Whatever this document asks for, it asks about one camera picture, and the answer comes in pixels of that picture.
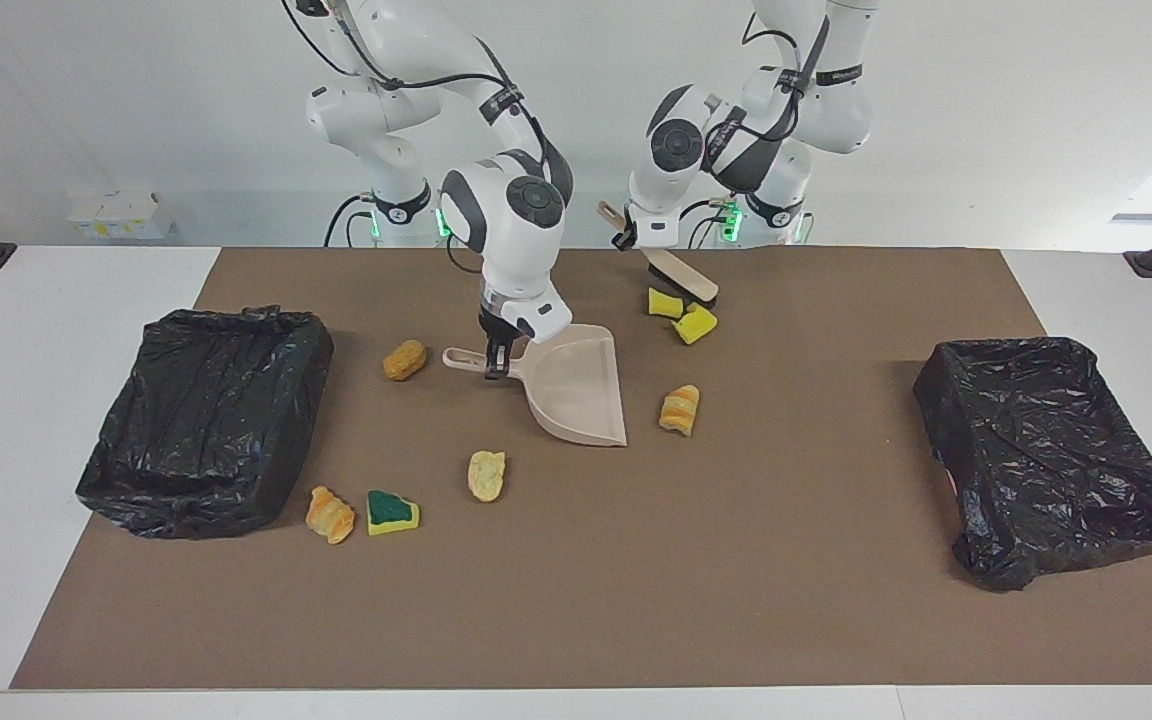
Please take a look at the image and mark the beige brush with black bristles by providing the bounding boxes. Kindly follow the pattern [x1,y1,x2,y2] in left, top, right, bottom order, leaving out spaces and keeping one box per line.
[597,200,720,305]

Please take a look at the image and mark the beige plastic dustpan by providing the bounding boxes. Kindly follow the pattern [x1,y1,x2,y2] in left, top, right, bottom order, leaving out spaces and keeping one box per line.
[442,324,629,448]

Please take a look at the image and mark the brown nugget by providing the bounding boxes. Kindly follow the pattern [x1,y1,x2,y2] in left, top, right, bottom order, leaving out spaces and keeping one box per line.
[382,339,428,382]

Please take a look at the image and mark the notched yellow sponge piece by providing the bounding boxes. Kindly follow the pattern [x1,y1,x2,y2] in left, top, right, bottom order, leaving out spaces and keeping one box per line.
[673,303,719,346]

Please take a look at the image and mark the pale bread chunk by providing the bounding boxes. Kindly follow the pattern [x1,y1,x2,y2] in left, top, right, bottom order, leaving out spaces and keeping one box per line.
[659,384,701,438]

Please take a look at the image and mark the bin lined with black bag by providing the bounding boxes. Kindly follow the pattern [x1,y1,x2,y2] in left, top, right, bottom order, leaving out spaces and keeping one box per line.
[75,306,335,541]
[913,336,1152,593]

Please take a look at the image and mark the round pale cracker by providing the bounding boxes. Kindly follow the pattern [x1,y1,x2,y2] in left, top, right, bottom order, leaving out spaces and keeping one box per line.
[467,450,507,502]

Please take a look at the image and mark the green and yellow sponge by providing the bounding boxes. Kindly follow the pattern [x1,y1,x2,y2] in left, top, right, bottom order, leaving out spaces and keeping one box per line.
[366,490,421,537]

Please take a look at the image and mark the orange striped croissant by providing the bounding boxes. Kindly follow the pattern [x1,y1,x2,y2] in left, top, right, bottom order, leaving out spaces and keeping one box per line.
[305,486,356,545]

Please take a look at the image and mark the brown table mat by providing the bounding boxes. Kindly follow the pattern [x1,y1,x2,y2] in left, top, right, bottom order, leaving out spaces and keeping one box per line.
[11,247,1152,691]

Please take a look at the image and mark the black base cable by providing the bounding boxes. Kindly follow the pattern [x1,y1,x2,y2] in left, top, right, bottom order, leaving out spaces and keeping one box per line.
[681,195,737,248]
[324,195,377,248]

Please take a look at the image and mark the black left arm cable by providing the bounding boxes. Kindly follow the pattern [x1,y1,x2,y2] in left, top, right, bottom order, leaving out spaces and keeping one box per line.
[701,10,832,146]

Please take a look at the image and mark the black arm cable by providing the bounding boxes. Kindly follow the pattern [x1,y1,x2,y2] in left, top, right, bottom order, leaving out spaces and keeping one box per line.
[281,0,562,276]
[701,10,832,146]

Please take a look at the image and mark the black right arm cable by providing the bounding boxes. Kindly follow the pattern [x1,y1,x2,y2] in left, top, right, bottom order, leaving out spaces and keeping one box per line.
[281,0,562,276]

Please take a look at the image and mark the white wall boxes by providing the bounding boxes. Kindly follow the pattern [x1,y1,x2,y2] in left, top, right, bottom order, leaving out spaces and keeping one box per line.
[67,190,177,241]

